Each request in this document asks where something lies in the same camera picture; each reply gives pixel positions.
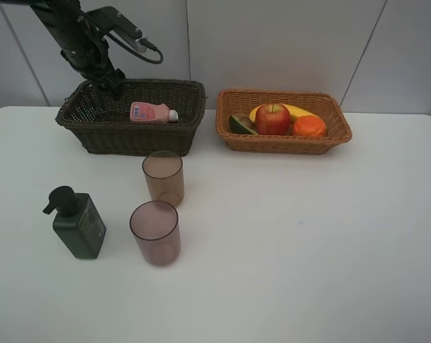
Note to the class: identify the red yellow apple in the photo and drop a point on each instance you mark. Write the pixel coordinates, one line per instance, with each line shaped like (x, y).
(272, 119)

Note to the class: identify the brown translucent plastic cup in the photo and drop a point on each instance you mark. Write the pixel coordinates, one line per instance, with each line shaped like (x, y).
(163, 171)

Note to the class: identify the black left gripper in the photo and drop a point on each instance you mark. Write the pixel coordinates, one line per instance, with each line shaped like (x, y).
(88, 55)

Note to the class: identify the dark green pump bottle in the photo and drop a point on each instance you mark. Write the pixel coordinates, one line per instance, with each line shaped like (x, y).
(77, 222)

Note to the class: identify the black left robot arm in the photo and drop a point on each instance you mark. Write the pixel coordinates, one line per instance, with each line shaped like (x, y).
(63, 17)

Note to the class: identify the orange tangerine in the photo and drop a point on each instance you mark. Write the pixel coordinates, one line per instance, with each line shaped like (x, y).
(309, 126)

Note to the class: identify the pink lotion bottle white cap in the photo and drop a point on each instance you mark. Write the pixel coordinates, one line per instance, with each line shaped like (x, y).
(145, 113)

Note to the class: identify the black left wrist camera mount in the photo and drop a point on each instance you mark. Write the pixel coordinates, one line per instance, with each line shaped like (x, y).
(108, 19)

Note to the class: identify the light orange wicker basket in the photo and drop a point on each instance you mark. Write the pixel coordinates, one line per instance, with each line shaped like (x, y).
(240, 102)

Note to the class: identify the halved avocado with pit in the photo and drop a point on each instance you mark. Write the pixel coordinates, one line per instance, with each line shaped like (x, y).
(242, 125)

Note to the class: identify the pink translucent plastic cup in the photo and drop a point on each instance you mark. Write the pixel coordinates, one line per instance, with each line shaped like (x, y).
(155, 226)

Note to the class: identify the dark brown wicker basket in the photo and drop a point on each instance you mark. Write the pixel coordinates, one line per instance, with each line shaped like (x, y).
(101, 122)

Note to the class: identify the yellow banana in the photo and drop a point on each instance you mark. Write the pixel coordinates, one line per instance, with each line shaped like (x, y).
(294, 112)

